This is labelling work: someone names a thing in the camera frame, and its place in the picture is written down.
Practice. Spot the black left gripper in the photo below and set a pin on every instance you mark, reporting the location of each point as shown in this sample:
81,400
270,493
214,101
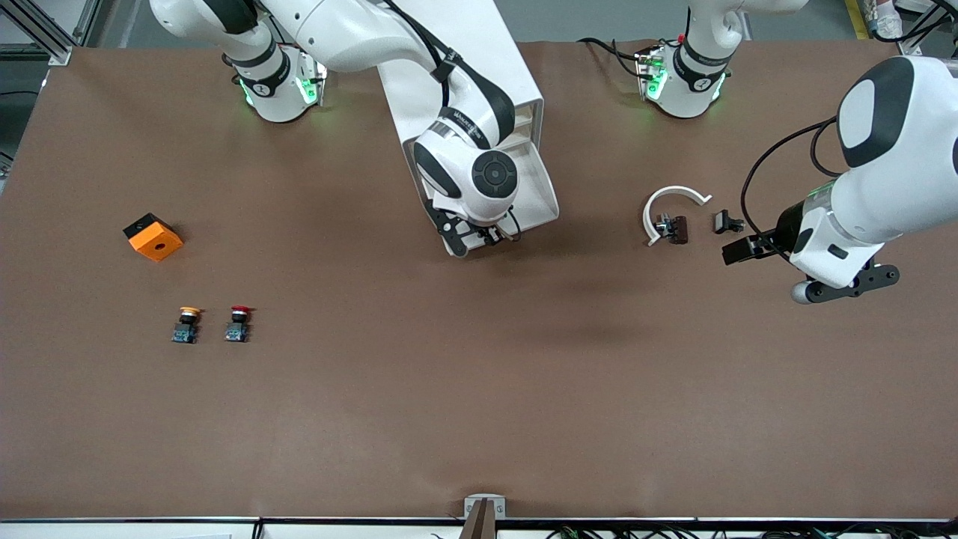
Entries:
784,224

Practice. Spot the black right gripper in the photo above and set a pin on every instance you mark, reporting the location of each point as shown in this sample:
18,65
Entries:
490,235

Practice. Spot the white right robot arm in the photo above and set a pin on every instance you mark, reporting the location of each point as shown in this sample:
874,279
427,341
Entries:
337,30

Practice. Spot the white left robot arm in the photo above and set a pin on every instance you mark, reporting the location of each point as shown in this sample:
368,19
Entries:
891,187

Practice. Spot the white drawer cabinet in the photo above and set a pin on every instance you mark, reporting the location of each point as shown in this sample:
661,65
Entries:
400,105

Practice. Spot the red push button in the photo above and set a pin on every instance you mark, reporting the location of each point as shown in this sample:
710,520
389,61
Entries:
238,324

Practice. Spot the yellow push button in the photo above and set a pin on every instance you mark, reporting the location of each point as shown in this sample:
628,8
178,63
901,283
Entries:
187,326

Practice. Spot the small black component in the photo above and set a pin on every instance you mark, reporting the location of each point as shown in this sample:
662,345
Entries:
723,221

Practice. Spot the brown block with metal clip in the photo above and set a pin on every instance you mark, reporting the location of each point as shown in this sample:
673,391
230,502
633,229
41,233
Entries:
678,229

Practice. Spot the brown paper table cover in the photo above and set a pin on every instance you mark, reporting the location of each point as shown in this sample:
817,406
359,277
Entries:
479,374

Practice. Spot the orange cube with hole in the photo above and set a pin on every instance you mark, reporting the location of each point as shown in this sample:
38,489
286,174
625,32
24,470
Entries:
157,243

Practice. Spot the aluminium frame profile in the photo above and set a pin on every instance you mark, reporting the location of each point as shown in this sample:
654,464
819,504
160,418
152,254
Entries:
909,46
52,51

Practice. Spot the grey metal bracket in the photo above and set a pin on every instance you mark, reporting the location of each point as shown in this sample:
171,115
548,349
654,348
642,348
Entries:
498,507

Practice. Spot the white table edge rail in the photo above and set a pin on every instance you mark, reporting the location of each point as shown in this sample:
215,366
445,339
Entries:
150,530

